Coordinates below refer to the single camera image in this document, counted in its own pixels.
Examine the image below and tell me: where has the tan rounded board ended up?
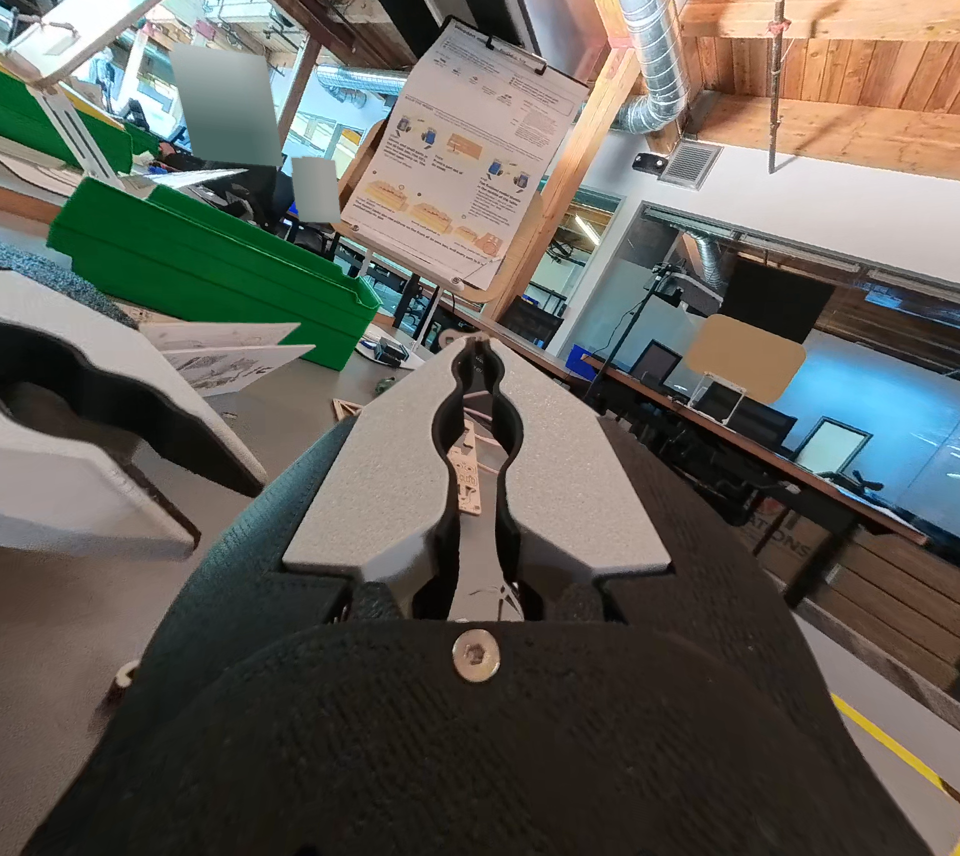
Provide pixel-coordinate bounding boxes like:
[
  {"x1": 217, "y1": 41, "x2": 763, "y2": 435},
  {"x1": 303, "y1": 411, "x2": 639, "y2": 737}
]
[{"x1": 684, "y1": 312, "x2": 809, "y2": 406}]

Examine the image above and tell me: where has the dark monitor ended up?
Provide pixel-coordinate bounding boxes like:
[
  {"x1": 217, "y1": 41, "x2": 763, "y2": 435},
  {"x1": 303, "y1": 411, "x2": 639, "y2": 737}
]
[
  {"x1": 627, "y1": 338, "x2": 684, "y2": 389},
  {"x1": 792, "y1": 415, "x2": 876, "y2": 475}
]

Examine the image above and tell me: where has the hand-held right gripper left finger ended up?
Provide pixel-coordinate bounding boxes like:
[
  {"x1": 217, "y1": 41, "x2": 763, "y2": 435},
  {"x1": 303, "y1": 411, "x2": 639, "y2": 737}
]
[{"x1": 283, "y1": 337, "x2": 475, "y2": 613}]

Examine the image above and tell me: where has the long wooden desk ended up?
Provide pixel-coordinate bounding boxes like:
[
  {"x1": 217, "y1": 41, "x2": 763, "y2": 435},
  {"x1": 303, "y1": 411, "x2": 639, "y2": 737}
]
[{"x1": 581, "y1": 352, "x2": 933, "y2": 611}]

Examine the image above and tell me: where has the cardboard box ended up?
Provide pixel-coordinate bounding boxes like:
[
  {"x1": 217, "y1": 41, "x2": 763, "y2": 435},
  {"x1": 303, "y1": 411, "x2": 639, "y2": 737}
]
[{"x1": 738, "y1": 495, "x2": 842, "y2": 577}]

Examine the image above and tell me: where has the metal ceiling pipe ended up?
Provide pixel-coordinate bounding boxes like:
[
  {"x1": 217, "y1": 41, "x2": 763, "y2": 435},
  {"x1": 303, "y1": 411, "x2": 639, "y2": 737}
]
[{"x1": 768, "y1": 0, "x2": 795, "y2": 175}]

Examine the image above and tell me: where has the printed instruction sheet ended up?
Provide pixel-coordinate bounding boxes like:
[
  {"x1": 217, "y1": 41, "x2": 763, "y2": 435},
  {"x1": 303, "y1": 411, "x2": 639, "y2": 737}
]
[{"x1": 340, "y1": 16, "x2": 592, "y2": 292}]

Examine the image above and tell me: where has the wooden model part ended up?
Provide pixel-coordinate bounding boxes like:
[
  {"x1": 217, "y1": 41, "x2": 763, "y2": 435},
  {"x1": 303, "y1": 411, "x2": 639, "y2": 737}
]
[{"x1": 446, "y1": 339, "x2": 523, "y2": 623}]

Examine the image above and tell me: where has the wooden clipboard board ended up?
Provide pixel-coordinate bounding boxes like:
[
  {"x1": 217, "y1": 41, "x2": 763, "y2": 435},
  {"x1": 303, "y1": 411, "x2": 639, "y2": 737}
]
[{"x1": 337, "y1": 117, "x2": 546, "y2": 307}]

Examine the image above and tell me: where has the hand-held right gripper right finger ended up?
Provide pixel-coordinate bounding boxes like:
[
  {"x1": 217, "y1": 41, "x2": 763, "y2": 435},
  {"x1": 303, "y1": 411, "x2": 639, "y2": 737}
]
[{"x1": 480, "y1": 337, "x2": 674, "y2": 622}]

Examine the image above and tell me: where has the white tilted board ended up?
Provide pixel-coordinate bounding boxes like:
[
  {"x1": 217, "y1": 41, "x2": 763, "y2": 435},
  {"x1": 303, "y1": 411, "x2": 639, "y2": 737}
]
[{"x1": 0, "y1": 0, "x2": 187, "y2": 86}]

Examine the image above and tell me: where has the white board stand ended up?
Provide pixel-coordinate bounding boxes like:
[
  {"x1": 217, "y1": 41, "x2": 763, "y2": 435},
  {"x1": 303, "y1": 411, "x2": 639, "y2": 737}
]
[{"x1": 30, "y1": 84, "x2": 249, "y2": 199}]

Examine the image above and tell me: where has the clear board stand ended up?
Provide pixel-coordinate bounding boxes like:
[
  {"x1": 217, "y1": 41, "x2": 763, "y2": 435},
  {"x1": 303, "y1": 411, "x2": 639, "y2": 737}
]
[{"x1": 687, "y1": 372, "x2": 748, "y2": 430}]

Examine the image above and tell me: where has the silver air duct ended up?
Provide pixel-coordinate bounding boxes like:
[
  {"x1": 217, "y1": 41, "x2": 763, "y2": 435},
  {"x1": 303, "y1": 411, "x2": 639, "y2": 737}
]
[
  {"x1": 313, "y1": 64, "x2": 411, "y2": 105},
  {"x1": 583, "y1": 0, "x2": 703, "y2": 136}
]

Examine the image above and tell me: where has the green plastic bin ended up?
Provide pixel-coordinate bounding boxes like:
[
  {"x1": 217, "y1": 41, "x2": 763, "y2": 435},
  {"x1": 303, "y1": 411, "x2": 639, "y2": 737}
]
[
  {"x1": 47, "y1": 177, "x2": 382, "y2": 372},
  {"x1": 0, "y1": 70, "x2": 161, "y2": 177}
]

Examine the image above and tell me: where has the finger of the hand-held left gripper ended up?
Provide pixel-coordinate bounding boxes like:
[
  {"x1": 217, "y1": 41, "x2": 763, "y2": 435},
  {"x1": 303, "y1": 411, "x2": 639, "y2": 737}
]
[
  {"x1": 0, "y1": 270, "x2": 269, "y2": 499},
  {"x1": 0, "y1": 412, "x2": 202, "y2": 562}
]

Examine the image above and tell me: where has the open instruction booklet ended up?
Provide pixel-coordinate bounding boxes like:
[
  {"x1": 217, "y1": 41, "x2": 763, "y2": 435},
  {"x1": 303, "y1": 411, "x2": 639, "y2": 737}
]
[{"x1": 138, "y1": 321, "x2": 317, "y2": 399}]

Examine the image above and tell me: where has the small black device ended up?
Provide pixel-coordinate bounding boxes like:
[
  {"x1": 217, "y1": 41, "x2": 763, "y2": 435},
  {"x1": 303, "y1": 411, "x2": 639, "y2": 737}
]
[{"x1": 357, "y1": 336, "x2": 423, "y2": 372}]

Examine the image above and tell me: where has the slanted wooden beam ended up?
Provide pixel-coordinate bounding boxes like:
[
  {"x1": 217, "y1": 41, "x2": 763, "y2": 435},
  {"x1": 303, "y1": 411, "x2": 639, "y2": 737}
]
[{"x1": 493, "y1": 45, "x2": 644, "y2": 326}]

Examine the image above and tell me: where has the grey wall vent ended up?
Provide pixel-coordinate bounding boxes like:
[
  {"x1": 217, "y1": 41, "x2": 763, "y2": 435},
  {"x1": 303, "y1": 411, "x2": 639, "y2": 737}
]
[{"x1": 657, "y1": 139, "x2": 724, "y2": 190}]

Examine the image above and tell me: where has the black wall panel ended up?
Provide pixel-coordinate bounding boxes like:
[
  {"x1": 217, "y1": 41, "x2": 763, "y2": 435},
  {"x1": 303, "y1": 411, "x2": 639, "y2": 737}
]
[{"x1": 718, "y1": 255, "x2": 838, "y2": 347}]

